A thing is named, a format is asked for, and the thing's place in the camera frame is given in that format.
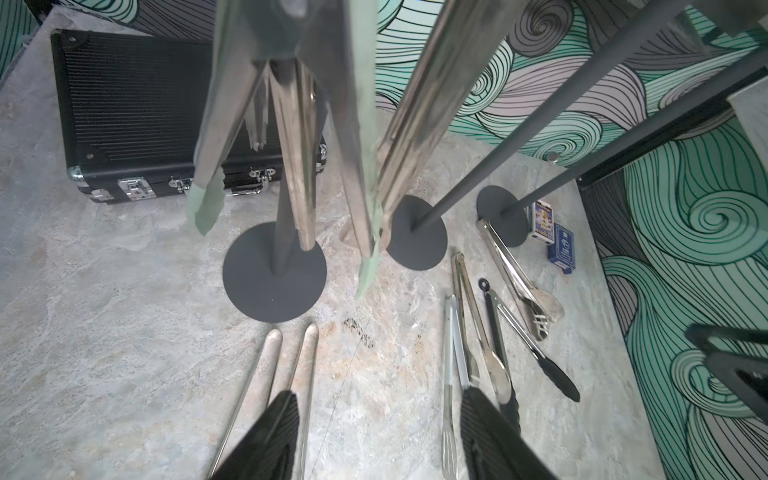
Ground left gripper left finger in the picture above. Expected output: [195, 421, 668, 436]
[212, 390, 300, 480]

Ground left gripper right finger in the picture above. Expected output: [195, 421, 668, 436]
[460, 387, 556, 479]

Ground dark slim steel tongs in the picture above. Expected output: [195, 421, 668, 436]
[452, 250, 512, 404]

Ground black locking tongs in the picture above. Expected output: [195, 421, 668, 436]
[478, 278, 581, 403]

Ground steel fork-tip tongs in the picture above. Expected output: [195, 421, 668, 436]
[338, 0, 529, 250]

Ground long steel tweezers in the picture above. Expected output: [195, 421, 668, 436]
[245, 60, 319, 251]
[208, 329, 283, 479]
[291, 323, 320, 480]

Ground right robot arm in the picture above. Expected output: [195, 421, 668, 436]
[685, 324, 767, 423]

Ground slim silver tweezer tongs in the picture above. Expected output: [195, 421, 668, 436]
[442, 295, 458, 479]

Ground left grey utensil stand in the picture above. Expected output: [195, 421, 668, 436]
[222, 179, 327, 324]

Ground grey utensil stand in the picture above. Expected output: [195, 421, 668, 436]
[476, 46, 767, 246]
[222, 179, 327, 324]
[387, 1, 688, 271]

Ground middle grey utensil stand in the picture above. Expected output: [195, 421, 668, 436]
[387, 1, 688, 271]

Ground right grey utensil stand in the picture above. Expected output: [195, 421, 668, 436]
[476, 46, 767, 246]

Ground blue playing card box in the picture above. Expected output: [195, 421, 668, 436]
[547, 223, 576, 275]

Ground black aluminium case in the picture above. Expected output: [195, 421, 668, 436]
[50, 28, 328, 205]

